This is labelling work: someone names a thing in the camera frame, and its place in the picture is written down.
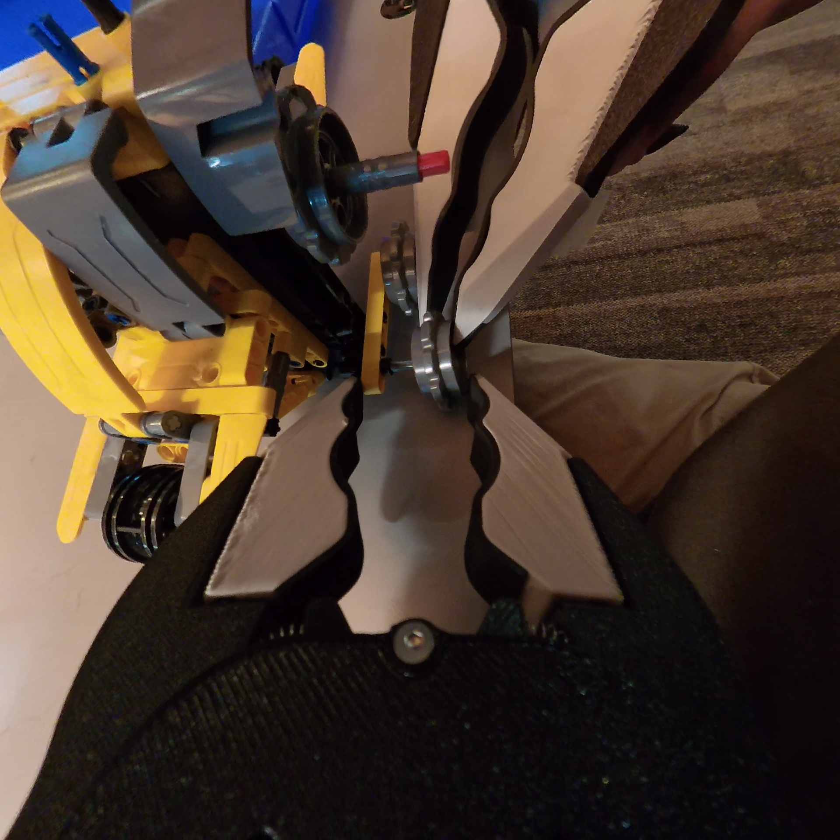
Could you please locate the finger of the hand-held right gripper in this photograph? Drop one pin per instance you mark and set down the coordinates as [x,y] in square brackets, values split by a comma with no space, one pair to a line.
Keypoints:
[453,98]
[571,131]

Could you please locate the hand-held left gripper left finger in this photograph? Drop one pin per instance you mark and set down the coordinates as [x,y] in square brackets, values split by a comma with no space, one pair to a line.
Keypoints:
[289,518]

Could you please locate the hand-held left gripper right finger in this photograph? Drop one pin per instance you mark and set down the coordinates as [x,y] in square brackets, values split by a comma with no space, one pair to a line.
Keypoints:
[551,518]

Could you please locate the dark grey toy wheel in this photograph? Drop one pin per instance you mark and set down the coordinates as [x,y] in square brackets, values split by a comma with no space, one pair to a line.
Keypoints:
[400,269]
[436,361]

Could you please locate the yellow grey toy brick vehicle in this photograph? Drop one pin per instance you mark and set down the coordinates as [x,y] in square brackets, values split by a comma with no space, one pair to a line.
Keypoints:
[85,197]

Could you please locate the black table grommet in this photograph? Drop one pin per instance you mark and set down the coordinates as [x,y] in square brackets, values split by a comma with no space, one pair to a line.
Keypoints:
[397,6]

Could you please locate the person's beige pants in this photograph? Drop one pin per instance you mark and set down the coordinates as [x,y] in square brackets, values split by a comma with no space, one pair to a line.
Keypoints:
[623,407]

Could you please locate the blue plastic bin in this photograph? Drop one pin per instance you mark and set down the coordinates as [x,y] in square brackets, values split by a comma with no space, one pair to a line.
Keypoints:
[289,33]

